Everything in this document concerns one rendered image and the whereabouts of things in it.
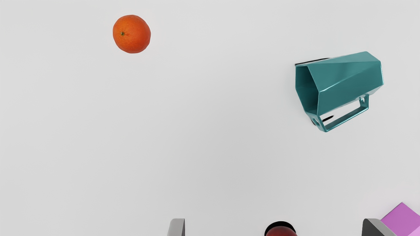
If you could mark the red round fruit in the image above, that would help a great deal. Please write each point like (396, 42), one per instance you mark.
(280, 232)

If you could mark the purple block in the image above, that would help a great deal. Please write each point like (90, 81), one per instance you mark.
(402, 220)

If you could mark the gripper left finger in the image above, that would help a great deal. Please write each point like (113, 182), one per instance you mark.
(177, 228)

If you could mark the teal faceted mug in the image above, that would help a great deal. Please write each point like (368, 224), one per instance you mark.
(341, 82)

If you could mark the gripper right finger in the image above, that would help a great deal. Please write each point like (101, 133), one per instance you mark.
(374, 228)

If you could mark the orange fruit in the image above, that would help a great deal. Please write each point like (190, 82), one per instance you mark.
(131, 33)

